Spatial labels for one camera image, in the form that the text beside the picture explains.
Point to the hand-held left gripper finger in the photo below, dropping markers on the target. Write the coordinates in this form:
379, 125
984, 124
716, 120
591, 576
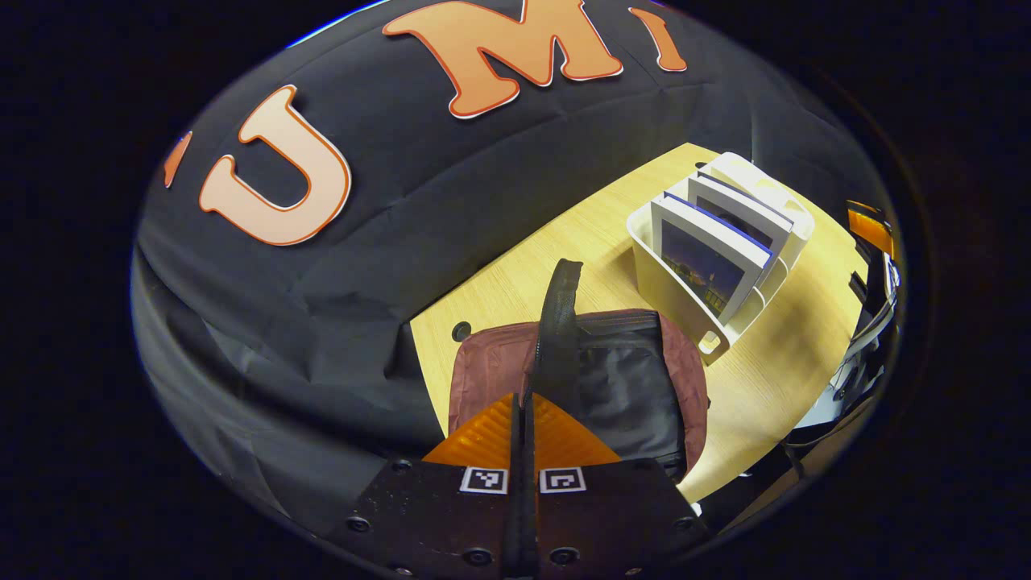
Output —
530, 515
517, 515

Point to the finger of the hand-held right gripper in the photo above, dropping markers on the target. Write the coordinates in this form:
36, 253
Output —
870, 228

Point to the grey portrait cover book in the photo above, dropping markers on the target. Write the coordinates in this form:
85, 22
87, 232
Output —
745, 213

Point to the maroon schoolbag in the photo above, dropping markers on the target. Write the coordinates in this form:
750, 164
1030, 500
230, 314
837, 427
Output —
620, 387

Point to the blue night cover book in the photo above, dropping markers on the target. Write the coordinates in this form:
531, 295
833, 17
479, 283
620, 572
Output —
701, 266

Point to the white bookshelf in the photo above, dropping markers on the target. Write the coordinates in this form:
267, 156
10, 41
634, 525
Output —
644, 258

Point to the white printed card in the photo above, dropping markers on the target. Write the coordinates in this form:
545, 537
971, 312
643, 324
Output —
892, 278

